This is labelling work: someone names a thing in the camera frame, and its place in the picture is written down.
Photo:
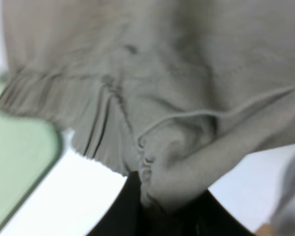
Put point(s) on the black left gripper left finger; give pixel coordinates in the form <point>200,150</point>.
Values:
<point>124,216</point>

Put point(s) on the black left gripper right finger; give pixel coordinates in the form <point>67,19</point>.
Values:
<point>204,216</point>

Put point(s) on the khaki shorts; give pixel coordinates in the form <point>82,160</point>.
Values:
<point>177,90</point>

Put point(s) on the green plastic tray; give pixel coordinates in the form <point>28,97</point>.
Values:
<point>28,150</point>

